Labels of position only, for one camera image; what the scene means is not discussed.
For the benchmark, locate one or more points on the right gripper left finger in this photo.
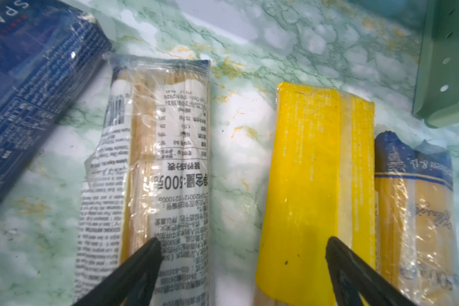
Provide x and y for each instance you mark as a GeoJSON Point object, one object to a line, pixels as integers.
{"type": "Point", "coordinates": [133, 283]}

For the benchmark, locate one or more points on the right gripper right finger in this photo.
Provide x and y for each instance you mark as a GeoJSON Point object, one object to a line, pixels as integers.
{"type": "Point", "coordinates": [355, 282]}

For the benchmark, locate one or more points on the yellow spaghetti bag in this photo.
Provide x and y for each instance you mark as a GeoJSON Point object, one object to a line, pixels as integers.
{"type": "Point", "coordinates": [321, 185]}

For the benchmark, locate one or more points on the clear white label spaghetti bag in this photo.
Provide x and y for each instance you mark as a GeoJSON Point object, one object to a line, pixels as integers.
{"type": "Point", "coordinates": [149, 178]}

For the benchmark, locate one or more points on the green wooden shelf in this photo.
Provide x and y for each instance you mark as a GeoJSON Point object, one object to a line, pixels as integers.
{"type": "Point", "coordinates": [436, 98]}

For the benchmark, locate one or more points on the blue Barilla spaghetti box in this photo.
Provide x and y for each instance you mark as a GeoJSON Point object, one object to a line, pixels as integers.
{"type": "Point", "coordinates": [49, 51]}

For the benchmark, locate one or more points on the blue clear spaghetti bag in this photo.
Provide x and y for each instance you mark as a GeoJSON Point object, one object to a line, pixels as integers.
{"type": "Point", "coordinates": [416, 234]}

